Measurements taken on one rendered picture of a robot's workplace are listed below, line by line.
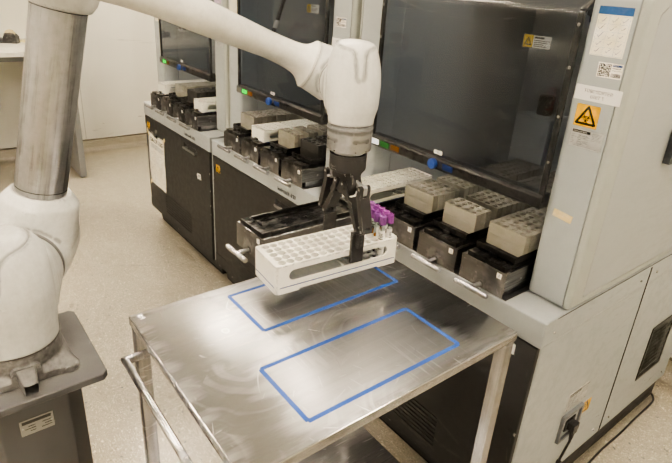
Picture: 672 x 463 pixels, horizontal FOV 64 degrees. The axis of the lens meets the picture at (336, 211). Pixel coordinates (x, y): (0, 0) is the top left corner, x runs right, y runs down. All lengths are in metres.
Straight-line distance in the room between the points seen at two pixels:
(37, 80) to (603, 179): 1.15
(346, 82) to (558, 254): 0.67
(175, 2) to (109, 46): 3.90
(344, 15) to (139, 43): 3.30
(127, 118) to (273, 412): 4.29
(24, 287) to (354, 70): 0.70
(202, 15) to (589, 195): 0.88
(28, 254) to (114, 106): 3.89
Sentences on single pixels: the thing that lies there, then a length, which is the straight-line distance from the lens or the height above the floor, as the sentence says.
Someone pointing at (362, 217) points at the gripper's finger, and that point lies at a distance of 1.06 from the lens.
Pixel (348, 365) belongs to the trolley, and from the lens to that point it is 0.97.
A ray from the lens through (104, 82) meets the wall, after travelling 4.89.
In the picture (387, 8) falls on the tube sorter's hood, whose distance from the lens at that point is 1.64.
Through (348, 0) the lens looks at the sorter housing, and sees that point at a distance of 1.79.
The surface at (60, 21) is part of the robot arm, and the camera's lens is 1.16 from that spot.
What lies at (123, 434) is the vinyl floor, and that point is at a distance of 2.07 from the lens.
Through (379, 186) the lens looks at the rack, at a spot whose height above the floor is 0.86.
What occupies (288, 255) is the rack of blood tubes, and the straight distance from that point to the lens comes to 1.08.
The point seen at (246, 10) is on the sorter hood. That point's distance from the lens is 2.30.
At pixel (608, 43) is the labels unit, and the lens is 1.26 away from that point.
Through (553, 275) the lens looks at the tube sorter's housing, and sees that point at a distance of 1.40.
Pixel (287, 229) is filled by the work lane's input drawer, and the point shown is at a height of 0.81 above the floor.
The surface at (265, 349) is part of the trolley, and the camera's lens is 0.99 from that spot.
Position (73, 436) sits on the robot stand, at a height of 0.54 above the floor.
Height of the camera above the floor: 1.43
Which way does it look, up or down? 23 degrees down
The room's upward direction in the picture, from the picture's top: 4 degrees clockwise
